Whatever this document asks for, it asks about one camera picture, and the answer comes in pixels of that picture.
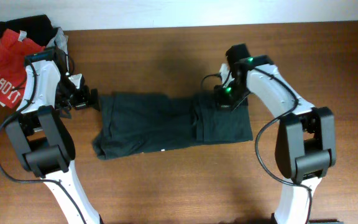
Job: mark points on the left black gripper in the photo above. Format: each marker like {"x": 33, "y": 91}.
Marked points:
{"x": 84, "y": 101}

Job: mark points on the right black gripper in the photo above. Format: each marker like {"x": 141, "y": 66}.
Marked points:
{"x": 222, "y": 101}

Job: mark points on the dark green Nike t-shirt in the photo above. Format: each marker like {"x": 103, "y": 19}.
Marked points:
{"x": 144, "y": 123}

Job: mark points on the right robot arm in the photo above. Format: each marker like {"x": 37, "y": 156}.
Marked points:
{"x": 305, "y": 147}

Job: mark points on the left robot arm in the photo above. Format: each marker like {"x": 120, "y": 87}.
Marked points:
{"x": 39, "y": 137}

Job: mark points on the red printed t-shirt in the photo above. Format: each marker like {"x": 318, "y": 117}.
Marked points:
{"x": 12, "y": 70}

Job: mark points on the black folded garment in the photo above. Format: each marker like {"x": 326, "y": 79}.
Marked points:
{"x": 39, "y": 28}

